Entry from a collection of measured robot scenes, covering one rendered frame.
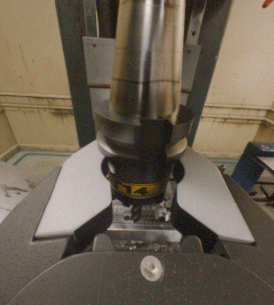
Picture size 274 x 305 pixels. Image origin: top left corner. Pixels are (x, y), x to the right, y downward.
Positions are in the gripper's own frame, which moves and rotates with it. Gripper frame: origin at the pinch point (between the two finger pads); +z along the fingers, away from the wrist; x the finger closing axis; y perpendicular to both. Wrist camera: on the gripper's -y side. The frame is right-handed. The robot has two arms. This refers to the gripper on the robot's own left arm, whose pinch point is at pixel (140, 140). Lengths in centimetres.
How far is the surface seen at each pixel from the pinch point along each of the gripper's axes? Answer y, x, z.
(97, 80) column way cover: 5, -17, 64
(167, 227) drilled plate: 31.1, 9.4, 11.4
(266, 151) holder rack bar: 7.7, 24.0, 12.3
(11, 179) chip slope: 59, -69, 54
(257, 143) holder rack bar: 7.5, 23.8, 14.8
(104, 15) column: -18, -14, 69
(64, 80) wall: 12, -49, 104
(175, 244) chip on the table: 39.8, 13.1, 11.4
